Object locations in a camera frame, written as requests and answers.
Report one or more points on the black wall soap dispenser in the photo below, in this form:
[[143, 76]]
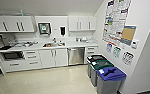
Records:
[[62, 30]]

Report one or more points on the chrome sink faucet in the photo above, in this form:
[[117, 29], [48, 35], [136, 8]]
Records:
[[54, 40]]

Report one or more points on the stainless steel dishwasher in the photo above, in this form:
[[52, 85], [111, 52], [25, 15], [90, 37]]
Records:
[[76, 56]]

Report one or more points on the white wall cabinet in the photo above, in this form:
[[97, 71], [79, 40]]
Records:
[[12, 24], [82, 23]]

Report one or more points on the small green wall sign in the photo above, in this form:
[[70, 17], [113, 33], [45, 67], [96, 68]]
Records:
[[117, 52]]

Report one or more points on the small white wall sign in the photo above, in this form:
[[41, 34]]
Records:
[[128, 58]]

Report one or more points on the white wall thermostat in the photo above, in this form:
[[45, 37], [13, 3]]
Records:
[[135, 44]]

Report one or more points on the grey bin black lid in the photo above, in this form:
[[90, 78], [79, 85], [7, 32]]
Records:
[[94, 57]]

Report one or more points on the blue dish soap bottle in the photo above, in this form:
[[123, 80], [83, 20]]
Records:
[[77, 39]]

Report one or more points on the black built-in microwave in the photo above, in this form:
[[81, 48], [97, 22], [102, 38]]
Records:
[[12, 56]]

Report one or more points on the steel paper towel dispenser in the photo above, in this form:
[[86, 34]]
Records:
[[44, 28]]

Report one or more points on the stainless steel sink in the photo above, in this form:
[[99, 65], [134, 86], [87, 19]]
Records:
[[53, 44]]

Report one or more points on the large wall poster collage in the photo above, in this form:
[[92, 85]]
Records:
[[115, 20]]

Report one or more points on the small blue wall sign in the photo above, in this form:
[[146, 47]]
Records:
[[109, 47]]

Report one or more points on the grey bin blue lid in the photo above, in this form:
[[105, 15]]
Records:
[[109, 81]]

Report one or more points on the brown cork notice board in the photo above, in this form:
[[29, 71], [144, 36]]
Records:
[[128, 35]]

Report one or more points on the light blue bottle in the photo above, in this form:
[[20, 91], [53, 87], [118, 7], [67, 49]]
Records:
[[22, 13]]

